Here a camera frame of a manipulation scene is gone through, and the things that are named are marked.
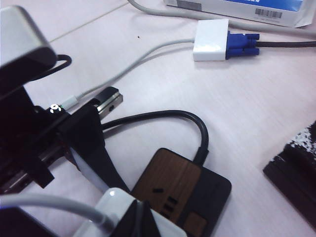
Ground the white USB wall charger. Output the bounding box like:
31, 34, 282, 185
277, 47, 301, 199
73, 187, 189, 237

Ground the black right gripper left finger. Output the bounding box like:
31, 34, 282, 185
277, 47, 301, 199
115, 198, 146, 237

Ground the blue VGA plug black cable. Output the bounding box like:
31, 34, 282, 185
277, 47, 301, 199
226, 31, 316, 60

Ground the white blue barcode carton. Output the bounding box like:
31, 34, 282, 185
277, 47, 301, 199
164, 0, 312, 28

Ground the black power strip cord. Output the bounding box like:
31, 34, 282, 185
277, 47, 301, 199
101, 110, 210, 165

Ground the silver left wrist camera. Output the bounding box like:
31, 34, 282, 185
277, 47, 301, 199
0, 5, 58, 99

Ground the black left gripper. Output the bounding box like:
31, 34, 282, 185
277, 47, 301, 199
0, 85, 131, 196

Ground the white charger cable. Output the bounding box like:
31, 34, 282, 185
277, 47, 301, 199
0, 194, 117, 232

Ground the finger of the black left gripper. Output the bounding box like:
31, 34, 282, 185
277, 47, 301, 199
0, 206, 59, 237

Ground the black power strip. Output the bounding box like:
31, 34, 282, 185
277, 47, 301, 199
130, 147, 233, 237

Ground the black camera cable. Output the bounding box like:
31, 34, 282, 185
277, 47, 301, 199
32, 54, 72, 82

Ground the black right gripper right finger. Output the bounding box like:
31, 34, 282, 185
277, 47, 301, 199
142, 202, 161, 237

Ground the thick grey cable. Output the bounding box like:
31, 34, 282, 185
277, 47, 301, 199
127, 0, 316, 40

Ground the white VGA adapter with cable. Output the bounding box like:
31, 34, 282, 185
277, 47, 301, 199
63, 19, 230, 109

